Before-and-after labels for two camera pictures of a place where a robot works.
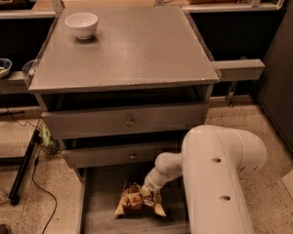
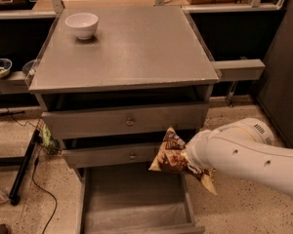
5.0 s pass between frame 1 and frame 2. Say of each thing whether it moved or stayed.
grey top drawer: stayed
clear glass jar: stayed
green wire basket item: stayed
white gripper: moved
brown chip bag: moved
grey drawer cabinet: stayed
